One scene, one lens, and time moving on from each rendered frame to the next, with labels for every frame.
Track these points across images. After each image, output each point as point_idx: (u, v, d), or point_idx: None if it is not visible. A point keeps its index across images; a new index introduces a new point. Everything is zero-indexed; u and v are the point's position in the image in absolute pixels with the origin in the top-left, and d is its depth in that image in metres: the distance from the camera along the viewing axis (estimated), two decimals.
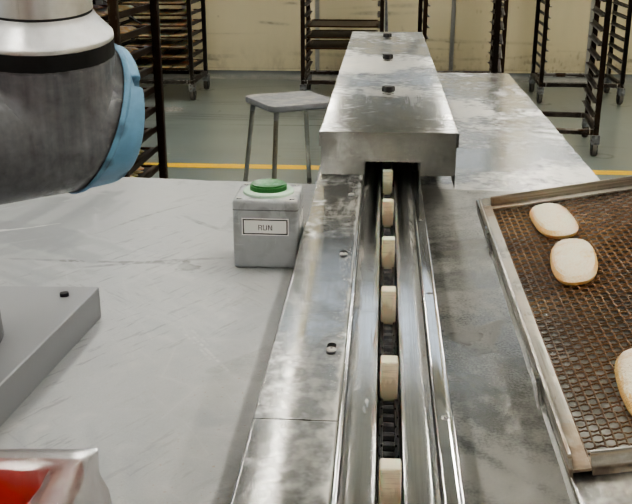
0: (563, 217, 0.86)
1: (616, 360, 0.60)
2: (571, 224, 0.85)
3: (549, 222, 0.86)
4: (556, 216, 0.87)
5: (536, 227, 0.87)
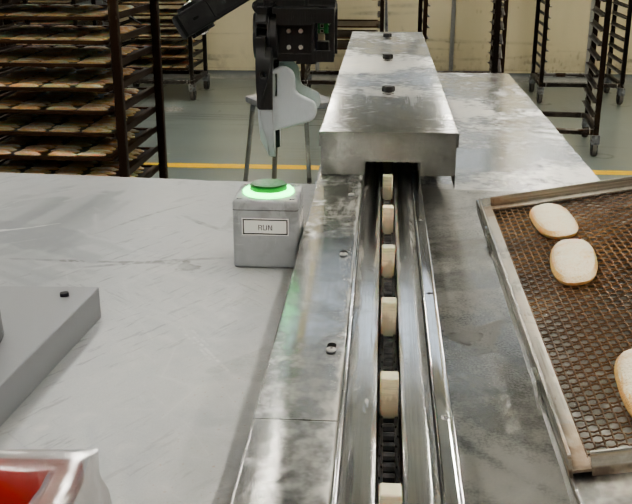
0: (563, 217, 0.86)
1: (616, 360, 0.60)
2: (571, 225, 0.85)
3: (549, 222, 0.86)
4: (556, 216, 0.87)
5: (536, 227, 0.87)
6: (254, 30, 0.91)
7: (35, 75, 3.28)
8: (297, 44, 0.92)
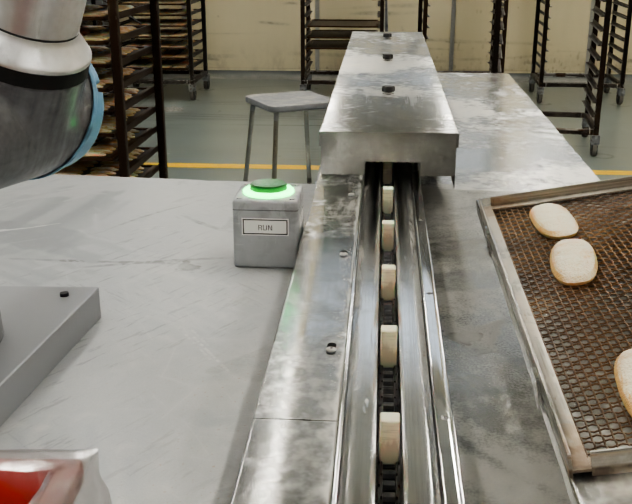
0: (563, 217, 0.86)
1: (616, 360, 0.60)
2: (571, 225, 0.85)
3: (549, 222, 0.86)
4: (556, 216, 0.87)
5: (536, 227, 0.87)
6: None
7: None
8: None
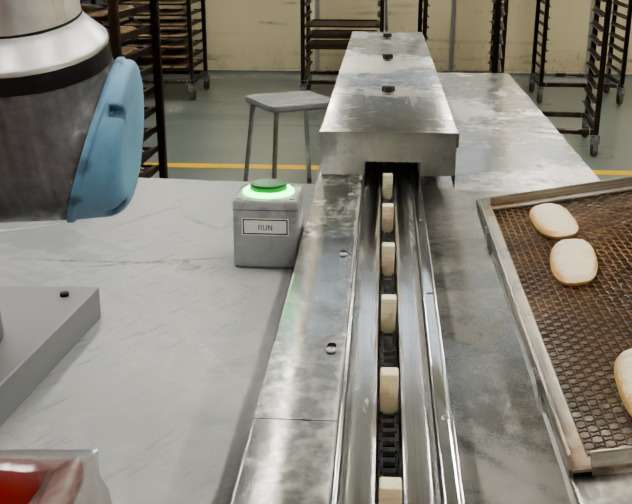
0: (563, 217, 0.86)
1: (615, 360, 0.60)
2: (571, 225, 0.85)
3: (549, 222, 0.86)
4: (556, 216, 0.87)
5: (536, 227, 0.87)
6: None
7: None
8: None
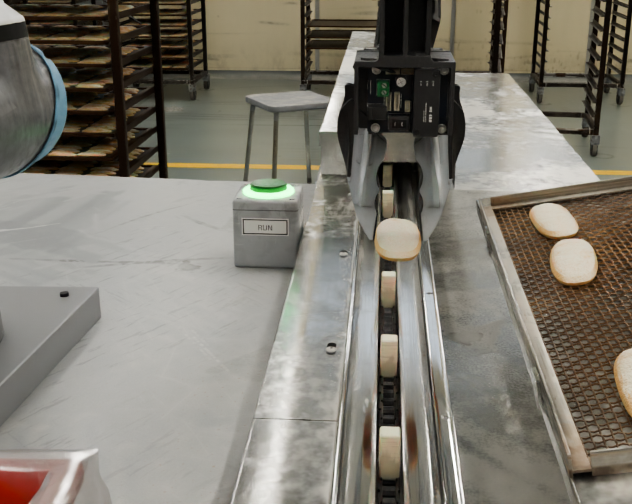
0: (563, 217, 0.86)
1: (615, 360, 0.60)
2: (571, 225, 0.85)
3: (549, 222, 0.86)
4: (556, 216, 0.87)
5: (536, 227, 0.87)
6: None
7: None
8: None
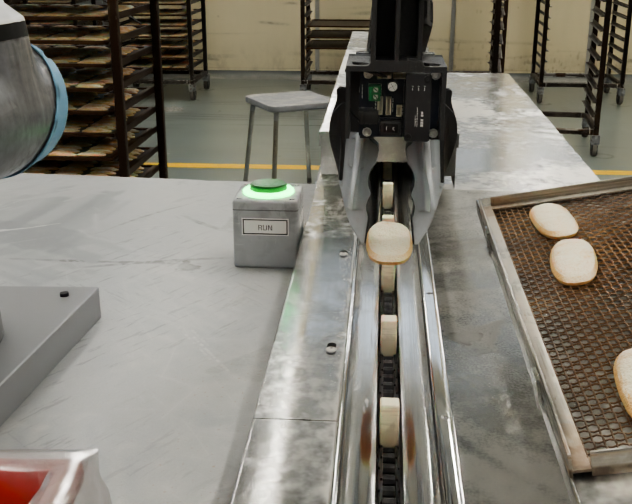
0: (563, 217, 0.86)
1: (615, 360, 0.60)
2: (571, 225, 0.85)
3: (549, 222, 0.86)
4: (556, 216, 0.87)
5: (536, 227, 0.87)
6: None
7: None
8: (362, 107, 0.69)
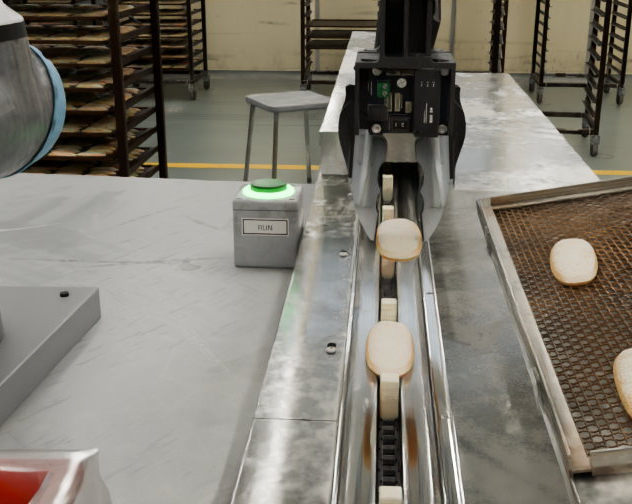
0: (407, 237, 0.74)
1: (615, 360, 0.60)
2: (411, 247, 0.72)
3: (389, 240, 0.73)
4: (400, 234, 0.74)
5: (376, 243, 0.75)
6: None
7: None
8: None
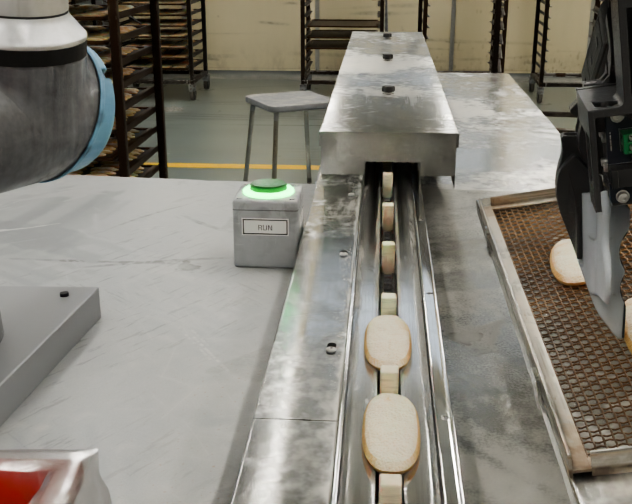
0: (396, 343, 0.72)
1: None
2: (400, 355, 0.70)
3: (377, 346, 0.71)
4: (389, 339, 0.72)
5: (364, 347, 0.73)
6: (577, 120, 0.52)
7: None
8: (607, 160, 0.49)
